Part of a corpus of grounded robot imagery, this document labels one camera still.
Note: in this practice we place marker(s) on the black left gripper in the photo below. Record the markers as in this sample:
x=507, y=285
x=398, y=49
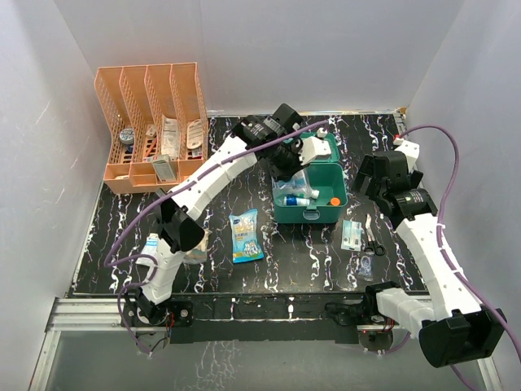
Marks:
x=286, y=175

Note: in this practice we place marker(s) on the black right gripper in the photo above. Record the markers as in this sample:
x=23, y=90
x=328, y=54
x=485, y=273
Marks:
x=365, y=171

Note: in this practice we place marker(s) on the clear bag with blue tube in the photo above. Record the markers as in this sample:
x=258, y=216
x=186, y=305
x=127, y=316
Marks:
x=298, y=185

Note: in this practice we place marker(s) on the small blue white bottle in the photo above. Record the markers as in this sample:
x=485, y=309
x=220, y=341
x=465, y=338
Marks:
x=292, y=200

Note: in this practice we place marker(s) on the teal medicine kit box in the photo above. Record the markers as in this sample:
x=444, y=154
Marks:
x=326, y=175

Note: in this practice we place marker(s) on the blue cotton swab bag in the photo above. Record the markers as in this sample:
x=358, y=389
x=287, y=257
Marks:
x=245, y=244

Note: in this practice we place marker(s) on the white disinfectant bottle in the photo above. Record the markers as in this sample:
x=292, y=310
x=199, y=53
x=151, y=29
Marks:
x=311, y=193

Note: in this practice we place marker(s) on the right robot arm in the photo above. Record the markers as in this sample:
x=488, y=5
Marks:
x=456, y=326

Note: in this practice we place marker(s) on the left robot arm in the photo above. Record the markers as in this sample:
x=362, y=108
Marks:
x=251, y=140

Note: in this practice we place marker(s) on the teal white flat packet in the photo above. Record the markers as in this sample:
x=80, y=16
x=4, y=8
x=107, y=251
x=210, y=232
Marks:
x=351, y=236

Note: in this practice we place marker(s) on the black scissors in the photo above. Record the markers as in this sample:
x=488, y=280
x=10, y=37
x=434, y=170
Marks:
x=373, y=247

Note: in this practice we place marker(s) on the clear small packet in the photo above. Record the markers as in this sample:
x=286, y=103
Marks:
x=365, y=268

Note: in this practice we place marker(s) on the white paper packet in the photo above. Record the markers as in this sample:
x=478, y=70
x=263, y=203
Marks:
x=170, y=141

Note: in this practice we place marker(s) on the white stapler box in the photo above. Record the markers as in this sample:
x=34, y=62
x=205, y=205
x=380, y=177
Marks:
x=163, y=169

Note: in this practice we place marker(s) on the beige gauze packet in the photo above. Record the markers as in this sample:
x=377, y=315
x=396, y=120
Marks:
x=199, y=253

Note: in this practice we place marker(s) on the peach plastic file organizer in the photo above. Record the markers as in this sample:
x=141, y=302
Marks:
x=138, y=96

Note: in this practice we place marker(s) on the round blue white tin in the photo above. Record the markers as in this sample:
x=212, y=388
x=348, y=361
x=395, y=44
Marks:
x=127, y=136

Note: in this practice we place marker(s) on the white blue mask packet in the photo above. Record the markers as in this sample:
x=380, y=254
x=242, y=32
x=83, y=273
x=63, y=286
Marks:
x=149, y=250

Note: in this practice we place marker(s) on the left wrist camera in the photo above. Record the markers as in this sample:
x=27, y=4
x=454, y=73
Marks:
x=314, y=146

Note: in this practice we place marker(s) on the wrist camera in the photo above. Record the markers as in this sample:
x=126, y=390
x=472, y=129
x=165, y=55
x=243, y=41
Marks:
x=314, y=146
x=409, y=149

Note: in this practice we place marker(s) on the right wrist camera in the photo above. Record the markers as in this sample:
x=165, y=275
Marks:
x=409, y=149

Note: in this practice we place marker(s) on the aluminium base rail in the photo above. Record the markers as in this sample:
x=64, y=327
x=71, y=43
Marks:
x=205, y=317

